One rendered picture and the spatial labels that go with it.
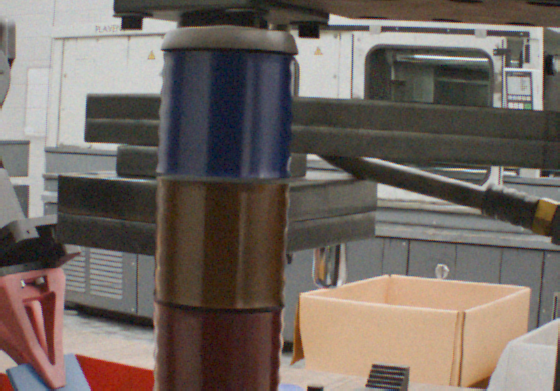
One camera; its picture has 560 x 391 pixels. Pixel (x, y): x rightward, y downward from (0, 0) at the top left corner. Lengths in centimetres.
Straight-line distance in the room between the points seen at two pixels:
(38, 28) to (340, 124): 904
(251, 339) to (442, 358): 258
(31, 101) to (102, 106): 894
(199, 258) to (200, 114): 4
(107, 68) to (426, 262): 216
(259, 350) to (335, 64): 536
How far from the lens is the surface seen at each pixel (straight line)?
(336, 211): 64
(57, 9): 943
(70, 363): 75
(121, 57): 641
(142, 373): 98
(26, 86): 960
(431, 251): 543
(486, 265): 533
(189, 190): 32
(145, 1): 60
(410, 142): 53
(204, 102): 32
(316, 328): 306
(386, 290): 354
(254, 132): 32
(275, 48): 32
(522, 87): 511
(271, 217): 32
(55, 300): 74
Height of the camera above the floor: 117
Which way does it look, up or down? 3 degrees down
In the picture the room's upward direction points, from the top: 2 degrees clockwise
